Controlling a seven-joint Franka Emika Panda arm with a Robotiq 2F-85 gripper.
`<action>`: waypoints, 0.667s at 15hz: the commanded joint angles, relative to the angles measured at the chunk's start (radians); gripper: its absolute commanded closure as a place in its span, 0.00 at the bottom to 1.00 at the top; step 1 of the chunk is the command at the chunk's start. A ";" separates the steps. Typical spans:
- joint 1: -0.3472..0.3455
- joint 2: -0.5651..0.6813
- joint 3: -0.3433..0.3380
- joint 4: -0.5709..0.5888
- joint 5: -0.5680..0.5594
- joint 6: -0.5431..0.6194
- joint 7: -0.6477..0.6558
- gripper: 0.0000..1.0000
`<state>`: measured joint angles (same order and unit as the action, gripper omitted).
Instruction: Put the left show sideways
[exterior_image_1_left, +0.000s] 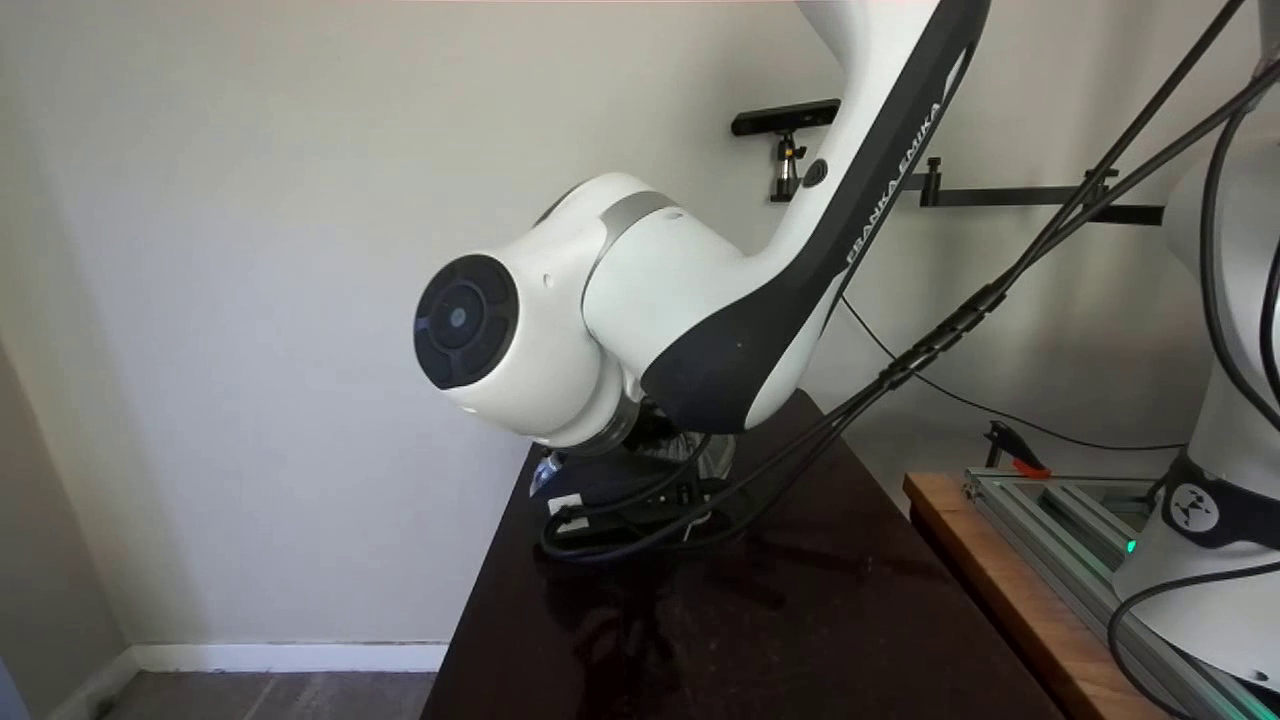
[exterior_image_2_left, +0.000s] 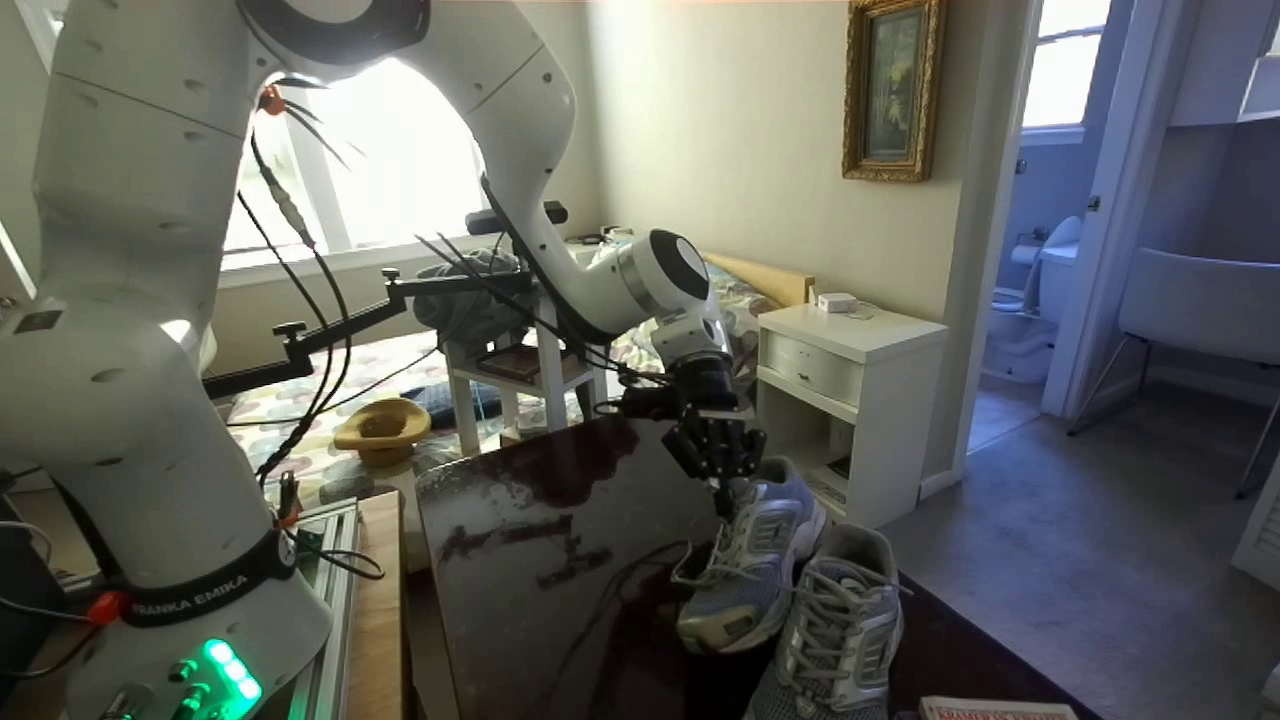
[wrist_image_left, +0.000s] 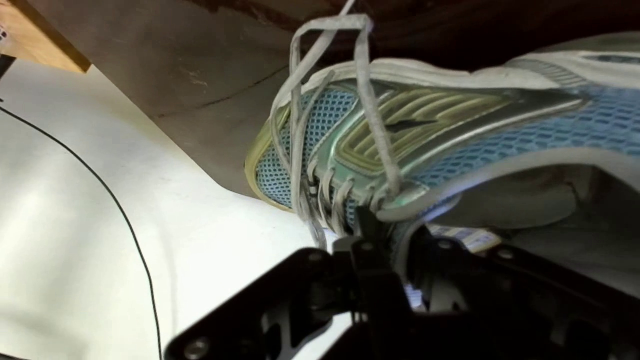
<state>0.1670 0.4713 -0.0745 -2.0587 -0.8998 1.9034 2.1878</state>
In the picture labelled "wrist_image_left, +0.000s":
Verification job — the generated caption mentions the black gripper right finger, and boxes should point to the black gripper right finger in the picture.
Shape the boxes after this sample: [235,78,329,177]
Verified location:
[408,227,640,360]

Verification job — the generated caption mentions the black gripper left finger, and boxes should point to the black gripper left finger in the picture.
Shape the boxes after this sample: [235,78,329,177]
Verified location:
[164,205,430,360]

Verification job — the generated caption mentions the light wooden bench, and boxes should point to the light wooden bench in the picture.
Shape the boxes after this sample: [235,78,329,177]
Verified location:
[0,0,92,75]

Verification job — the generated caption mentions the blue grey running shoe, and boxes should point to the blue grey running shoe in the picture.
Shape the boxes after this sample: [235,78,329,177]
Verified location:
[242,0,640,301]

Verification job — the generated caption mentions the thin black hanging cable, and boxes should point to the thin black hanging cable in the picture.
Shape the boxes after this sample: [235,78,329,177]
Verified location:
[0,103,165,360]

